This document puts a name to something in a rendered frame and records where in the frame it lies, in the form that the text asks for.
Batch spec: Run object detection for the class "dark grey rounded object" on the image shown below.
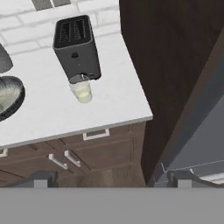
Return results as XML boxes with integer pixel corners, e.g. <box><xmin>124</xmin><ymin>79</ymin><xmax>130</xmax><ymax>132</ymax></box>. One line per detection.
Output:
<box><xmin>0</xmin><ymin>43</ymin><xmax>14</xmax><ymax>74</ymax></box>

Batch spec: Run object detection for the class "glass of lemonade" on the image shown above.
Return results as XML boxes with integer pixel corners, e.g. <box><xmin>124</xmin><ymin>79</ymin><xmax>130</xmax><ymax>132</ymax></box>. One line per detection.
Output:
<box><xmin>67</xmin><ymin>73</ymin><xmax>94</xmax><ymax>104</ymax></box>

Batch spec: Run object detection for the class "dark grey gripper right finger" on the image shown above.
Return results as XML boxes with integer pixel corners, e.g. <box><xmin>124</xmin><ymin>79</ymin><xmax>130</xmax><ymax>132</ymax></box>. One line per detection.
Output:
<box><xmin>167</xmin><ymin>170</ymin><xmax>217</xmax><ymax>189</ymax></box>

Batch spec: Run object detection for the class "dark grey ice bowl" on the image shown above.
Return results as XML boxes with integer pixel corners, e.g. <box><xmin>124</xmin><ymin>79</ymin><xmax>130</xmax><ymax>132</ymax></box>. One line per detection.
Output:
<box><xmin>0</xmin><ymin>75</ymin><xmax>26</xmax><ymax>123</ymax></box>

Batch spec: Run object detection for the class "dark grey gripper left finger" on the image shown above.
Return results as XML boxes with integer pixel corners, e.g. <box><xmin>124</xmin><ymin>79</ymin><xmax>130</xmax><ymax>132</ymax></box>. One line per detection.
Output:
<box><xmin>17</xmin><ymin>170</ymin><xmax>59</xmax><ymax>189</ymax></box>

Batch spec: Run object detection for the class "dark wooden fridge side panel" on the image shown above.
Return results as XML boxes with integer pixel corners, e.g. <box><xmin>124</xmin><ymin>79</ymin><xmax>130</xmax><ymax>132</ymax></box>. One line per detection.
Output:
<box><xmin>118</xmin><ymin>0</ymin><xmax>224</xmax><ymax>185</ymax></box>

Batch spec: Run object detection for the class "grey wall outlet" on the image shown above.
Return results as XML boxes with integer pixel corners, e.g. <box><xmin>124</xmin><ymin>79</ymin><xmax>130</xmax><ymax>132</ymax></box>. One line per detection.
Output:
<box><xmin>52</xmin><ymin>0</ymin><xmax>73</xmax><ymax>8</ymax></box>
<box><xmin>31</xmin><ymin>0</ymin><xmax>53</xmax><ymax>11</ymax></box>

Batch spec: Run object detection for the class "white cupboard door handle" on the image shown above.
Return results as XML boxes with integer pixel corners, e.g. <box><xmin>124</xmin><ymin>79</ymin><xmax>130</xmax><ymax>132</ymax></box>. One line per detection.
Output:
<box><xmin>63</xmin><ymin>150</ymin><xmax>82</xmax><ymax>169</ymax></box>
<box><xmin>47</xmin><ymin>152</ymin><xmax>69</xmax><ymax>171</ymax></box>

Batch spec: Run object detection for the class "black two-slot toaster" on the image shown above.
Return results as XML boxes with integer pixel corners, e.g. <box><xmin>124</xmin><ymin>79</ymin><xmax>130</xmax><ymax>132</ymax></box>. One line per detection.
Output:
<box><xmin>52</xmin><ymin>14</ymin><xmax>102</xmax><ymax>81</ymax></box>

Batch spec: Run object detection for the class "pale grey fridge door handle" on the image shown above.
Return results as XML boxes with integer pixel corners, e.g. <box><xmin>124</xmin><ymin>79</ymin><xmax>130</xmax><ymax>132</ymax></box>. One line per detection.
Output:
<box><xmin>189</xmin><ymin>167</ymin><xmax>224</xmax><ymax>186</ymax></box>

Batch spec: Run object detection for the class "brown wooden cupboard door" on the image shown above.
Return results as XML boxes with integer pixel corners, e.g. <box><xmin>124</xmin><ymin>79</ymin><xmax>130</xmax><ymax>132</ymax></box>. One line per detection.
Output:
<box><xmin>0</xmin><ymin>143</ymin><xmax>88</xmax><ymax>188</ymax></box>
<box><xmin>62</xmin><ymin>137</ymin><xmax>147</xmax><ymax>188</ymax></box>

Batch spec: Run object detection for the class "grey fridge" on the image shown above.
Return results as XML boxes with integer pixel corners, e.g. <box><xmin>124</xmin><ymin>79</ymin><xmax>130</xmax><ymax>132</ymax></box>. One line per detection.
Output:
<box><xmin>146</xmin><ymin>27</ymin><xmax>224</xmax><ymax>188</ymax></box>

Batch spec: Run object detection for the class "brown wooden drawer front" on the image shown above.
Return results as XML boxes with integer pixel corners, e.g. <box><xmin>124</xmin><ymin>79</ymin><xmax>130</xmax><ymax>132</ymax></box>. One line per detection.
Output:
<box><xmin>59</xmin><ymin>121</ymin><xmax>147</xmax><ymax>148</ymax></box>
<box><xmin>0</xmin><ymin>138</ymin><xmax>66</xmax><ymax>165</ymax></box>

